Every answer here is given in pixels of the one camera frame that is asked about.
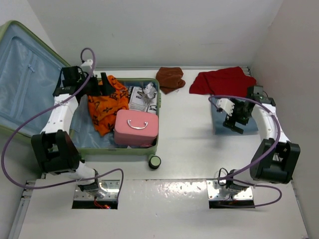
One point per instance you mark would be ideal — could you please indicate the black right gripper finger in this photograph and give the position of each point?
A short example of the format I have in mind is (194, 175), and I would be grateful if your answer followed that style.
(228, 123)
(237, 129)

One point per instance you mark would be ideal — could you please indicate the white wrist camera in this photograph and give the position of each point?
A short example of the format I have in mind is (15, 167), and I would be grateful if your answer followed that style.
(226, 105)
(87, 65)

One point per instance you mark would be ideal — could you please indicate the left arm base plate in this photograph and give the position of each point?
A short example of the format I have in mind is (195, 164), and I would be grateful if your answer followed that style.
(103, 190)

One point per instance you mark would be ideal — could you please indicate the red garment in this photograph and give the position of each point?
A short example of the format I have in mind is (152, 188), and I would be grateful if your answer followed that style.
(229, 81)

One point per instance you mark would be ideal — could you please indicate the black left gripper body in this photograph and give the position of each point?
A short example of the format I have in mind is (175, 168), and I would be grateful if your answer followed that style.
(83, 89)

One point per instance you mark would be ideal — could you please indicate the pink cosmetic case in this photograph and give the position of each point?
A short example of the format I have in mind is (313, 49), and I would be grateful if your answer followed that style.
(135, 128)

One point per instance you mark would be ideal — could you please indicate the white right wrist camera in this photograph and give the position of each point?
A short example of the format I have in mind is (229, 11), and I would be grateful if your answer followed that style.
(226, 105)

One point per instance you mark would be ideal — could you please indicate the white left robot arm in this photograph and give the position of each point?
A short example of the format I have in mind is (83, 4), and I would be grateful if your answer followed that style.
(54, 150)

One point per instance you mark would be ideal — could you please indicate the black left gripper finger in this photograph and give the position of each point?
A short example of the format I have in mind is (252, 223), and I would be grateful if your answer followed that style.
(93, 87)
(106, 87)

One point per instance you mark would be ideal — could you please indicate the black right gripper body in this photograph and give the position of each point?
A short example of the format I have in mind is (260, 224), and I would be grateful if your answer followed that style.
(239, 115)

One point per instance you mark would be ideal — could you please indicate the orange patterned plush garment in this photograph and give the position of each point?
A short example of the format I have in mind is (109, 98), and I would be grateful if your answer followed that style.
(103, 109)

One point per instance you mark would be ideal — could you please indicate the brown cloth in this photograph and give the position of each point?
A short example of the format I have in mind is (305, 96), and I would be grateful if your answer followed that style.
(170, 79)

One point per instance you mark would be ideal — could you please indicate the green hardshell suitcase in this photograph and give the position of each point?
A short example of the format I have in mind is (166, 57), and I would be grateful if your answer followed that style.
(29, 72)

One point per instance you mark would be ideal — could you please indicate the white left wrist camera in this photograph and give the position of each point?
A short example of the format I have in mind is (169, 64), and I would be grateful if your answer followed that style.
(87, 65)

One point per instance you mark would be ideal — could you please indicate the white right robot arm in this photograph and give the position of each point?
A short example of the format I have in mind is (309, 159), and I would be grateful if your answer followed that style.
(276, 157)

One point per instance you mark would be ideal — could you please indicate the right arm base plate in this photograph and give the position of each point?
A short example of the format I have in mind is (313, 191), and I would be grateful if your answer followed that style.
(219, 193)

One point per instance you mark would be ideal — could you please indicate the newspaper print garment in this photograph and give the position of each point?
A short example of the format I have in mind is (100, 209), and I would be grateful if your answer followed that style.
(143, 99)

